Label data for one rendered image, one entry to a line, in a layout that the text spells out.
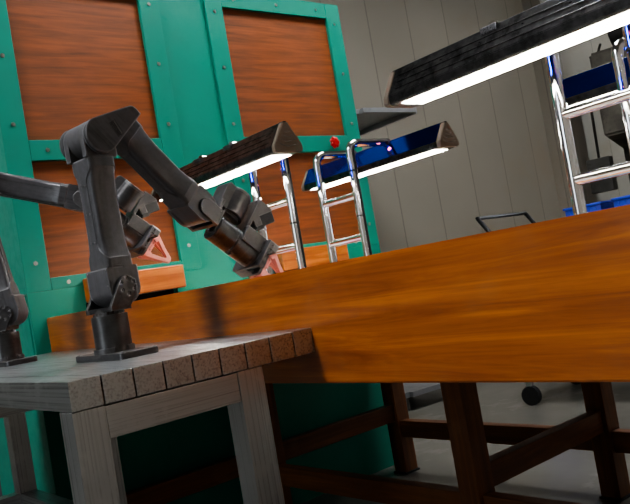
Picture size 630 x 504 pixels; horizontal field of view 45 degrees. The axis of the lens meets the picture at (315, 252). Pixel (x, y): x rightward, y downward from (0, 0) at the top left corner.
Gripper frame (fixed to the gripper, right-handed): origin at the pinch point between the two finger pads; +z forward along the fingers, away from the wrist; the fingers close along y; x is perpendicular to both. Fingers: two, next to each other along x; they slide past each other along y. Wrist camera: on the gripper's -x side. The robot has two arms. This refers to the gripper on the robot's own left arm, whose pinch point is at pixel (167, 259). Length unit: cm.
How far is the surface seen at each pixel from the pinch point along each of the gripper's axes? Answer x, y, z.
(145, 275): -6.7, 37.2, 10.3
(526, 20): -27, -101, -4
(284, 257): -40, 37, 50
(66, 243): -3.9, 44.5, -12.5
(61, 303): 12.0, 43.2, -5.2
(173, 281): -10.2, 37.2, 19.0
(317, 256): -48, 37, 62
